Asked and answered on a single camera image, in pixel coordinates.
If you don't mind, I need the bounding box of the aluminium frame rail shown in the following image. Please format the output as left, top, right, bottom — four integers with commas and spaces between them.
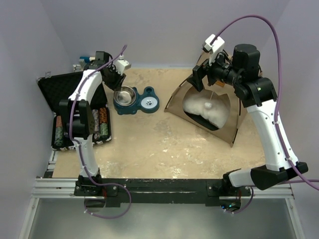
17, 149, 306, 239

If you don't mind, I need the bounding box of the black poker chip case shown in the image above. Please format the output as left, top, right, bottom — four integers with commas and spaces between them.
36, 68, 113, 151

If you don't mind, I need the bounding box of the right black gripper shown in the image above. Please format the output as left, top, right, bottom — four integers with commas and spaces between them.
187, 48, 243, 92

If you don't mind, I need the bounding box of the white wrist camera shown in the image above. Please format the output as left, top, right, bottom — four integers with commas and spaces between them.
114, 54, 131, 76
202, 34, 225, 66

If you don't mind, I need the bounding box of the beige patterned pet cushion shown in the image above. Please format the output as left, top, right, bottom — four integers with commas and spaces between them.
182, 89, 230, 129

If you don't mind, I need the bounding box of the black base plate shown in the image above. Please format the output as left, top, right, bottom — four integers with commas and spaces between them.
74, 176, 251, 207

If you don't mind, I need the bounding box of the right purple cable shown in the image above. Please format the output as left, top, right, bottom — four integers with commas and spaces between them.
210, 14, 319, 215

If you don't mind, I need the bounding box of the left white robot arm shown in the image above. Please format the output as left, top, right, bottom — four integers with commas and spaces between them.
59, 51, 130, 197

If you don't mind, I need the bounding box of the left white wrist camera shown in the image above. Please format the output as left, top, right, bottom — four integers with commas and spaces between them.
114, 54, 131, 76

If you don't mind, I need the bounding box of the white pompom tent toy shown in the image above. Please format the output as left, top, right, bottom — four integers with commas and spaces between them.
204, 92, 213, 110

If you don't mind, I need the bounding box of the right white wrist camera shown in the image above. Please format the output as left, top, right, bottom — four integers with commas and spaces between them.
202, 34, 225, 66

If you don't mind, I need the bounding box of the purple cable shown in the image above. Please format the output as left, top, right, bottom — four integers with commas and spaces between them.
210, 14, 319, 215
68, 44, 133, 220

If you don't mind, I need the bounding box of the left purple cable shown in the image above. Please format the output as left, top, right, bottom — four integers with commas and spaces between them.
68, 44, 133, 220

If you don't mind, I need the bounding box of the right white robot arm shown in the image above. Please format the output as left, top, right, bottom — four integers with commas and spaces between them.
187, 44, 309, 196

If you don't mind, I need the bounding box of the blue and white box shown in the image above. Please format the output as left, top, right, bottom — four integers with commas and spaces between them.
73, 56, 95, 72

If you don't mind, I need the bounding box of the teal pet bowl stand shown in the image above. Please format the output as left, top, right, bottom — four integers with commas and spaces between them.
113, 86, 160, 115

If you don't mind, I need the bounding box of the steel pet bowl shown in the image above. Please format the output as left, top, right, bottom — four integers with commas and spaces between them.
114, 86, 136, 106

